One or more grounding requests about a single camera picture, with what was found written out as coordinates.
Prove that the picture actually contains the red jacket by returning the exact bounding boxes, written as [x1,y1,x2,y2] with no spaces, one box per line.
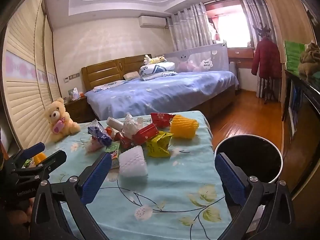
[251,37,281,79]

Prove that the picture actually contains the white foam block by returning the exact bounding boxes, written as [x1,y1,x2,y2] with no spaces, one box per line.
[106,117,124,132]

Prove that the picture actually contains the yellow spiral hair tie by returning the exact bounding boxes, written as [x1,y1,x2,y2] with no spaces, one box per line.
[33,152,47,166]

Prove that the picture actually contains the brown plush toy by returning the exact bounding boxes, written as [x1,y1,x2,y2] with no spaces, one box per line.
[298,42,319,79]

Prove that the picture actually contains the red snack box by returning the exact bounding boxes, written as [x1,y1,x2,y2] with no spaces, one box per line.
[132,123,159,145]

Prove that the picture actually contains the black cabinet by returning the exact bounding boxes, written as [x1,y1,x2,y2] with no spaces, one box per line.
[280,70,319,197]

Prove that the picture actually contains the blue snack wrapper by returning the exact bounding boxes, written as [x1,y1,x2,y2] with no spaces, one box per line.
[87,119,112,146]

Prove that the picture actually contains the grey bed guard rail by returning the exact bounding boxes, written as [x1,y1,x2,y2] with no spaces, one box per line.
[164,43,229,72]

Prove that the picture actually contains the louvered wardrobe doors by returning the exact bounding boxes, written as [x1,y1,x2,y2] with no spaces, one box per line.
[2,0,61,148]

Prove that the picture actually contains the white tissue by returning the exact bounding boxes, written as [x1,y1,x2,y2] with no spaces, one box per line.
[121,113,144,139]

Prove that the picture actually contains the wooden desk under window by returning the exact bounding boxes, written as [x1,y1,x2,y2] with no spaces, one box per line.
[227,48,254,69]

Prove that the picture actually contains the grey curtain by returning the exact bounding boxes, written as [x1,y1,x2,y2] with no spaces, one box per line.
[167,3,213,51]
[243,0,277,47]

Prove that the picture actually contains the wooden headboard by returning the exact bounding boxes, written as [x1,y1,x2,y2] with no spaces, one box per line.
[81,55,145,92]

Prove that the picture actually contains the person's left hand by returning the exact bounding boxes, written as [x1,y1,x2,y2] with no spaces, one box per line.
[6,198,35,239]

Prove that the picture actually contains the coat stand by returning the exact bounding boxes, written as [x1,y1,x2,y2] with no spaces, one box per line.
[254,25,276,104]

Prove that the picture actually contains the yellow plush dog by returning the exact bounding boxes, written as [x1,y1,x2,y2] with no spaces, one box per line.
[143,54,166,65]

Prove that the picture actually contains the beige teddy bear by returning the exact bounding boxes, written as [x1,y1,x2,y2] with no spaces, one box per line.
[44,98,81,142]

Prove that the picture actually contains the green box stack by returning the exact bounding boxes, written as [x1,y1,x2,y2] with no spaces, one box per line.
[284,41,305,73]

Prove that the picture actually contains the tissue pack on nightstand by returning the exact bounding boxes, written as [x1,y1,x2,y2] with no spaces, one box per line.
[68,87,81,101]

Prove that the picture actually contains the blue bed cover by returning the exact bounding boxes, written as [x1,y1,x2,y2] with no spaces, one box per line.
[86,71,238,120]

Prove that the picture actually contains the beige pillow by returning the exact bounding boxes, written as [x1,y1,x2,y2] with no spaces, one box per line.
[123,71,140,81]

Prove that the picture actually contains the blue patterned pillow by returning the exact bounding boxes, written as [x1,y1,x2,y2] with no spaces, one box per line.
[92,80,128,92]

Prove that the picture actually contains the wooden nightstand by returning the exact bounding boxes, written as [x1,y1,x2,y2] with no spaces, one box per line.
[65,96,98,123]

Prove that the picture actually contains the yellow snack bag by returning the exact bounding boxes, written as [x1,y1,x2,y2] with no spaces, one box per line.
[146,131,173,158]

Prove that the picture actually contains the yellow foam fruit net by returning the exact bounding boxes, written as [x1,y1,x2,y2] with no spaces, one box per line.
[170,115,199,139]

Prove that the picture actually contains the folded blue white quilt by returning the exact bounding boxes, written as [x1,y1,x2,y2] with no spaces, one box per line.
[139,61,177,81]

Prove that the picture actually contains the red wrapper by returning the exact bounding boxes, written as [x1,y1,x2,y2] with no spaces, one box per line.
[150,113,175,128]

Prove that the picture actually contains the grey right curtain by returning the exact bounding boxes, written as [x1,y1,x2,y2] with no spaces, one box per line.
[243,0,277,47]

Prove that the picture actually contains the green snack wrapper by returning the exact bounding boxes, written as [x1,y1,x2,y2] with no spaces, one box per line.
[105,141,120,160]

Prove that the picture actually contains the grey left curtain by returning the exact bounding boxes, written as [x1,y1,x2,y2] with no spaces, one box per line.
[167,3,213,51]

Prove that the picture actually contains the floral teal bed sheet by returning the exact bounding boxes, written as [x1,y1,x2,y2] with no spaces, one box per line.
[41,110,235,240]

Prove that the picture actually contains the white air conditioner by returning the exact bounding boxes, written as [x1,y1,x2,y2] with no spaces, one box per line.
[138,16,167,29]

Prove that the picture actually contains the red chip bag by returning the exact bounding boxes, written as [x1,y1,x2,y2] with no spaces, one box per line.
[113,132,135,152]

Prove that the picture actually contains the white foam sleeve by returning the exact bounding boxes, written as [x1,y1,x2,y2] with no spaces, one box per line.
[118,146,148,178]

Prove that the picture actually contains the tall wooden wardrobe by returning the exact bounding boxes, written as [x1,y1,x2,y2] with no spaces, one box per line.
[265,0,315,105]

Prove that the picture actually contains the black round trash bin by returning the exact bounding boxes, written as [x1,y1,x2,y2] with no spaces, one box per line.
[215,134,283,183]

